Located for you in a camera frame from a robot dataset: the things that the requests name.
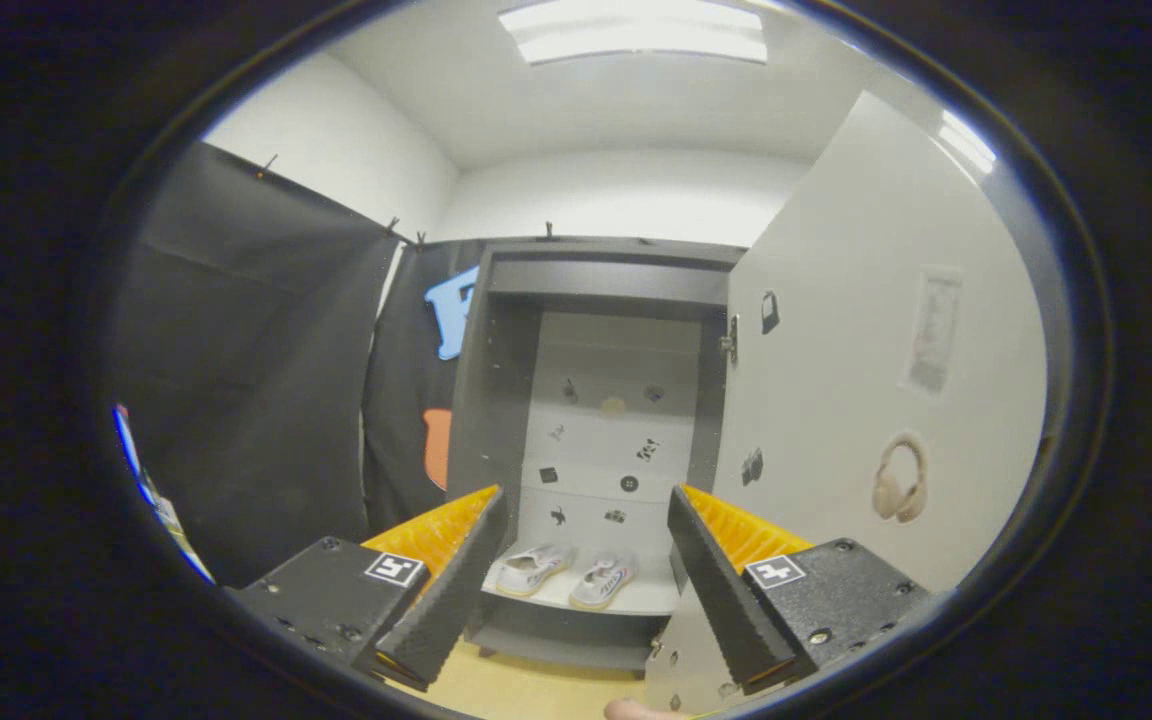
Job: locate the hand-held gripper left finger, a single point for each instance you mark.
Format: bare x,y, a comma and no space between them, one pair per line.
461,580

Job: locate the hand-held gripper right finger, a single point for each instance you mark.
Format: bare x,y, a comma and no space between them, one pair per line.
721,590

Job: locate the white shoe with yellow sole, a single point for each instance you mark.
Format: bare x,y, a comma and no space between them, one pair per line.
531,570

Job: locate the white shoe with striped side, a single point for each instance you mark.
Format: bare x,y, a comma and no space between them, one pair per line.
601,583

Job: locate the white shoe cabinet door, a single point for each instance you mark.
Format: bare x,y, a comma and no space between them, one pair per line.
836,400

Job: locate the grey shoe cabinet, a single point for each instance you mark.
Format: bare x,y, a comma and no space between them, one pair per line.
606,285

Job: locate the metal door hinge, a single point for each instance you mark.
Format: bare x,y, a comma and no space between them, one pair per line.
730,340

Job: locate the black backdrop cloth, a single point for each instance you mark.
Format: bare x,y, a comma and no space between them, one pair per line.
256,380

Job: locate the pale cluttered objects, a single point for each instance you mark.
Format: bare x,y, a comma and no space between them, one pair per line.
176,530

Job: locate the blue white poster board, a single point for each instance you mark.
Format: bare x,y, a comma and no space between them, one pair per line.
128,440

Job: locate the small ceiling light panel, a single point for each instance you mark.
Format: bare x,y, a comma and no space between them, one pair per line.
966,140

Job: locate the long ceiling light panel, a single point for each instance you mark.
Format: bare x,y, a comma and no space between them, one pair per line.
636,32

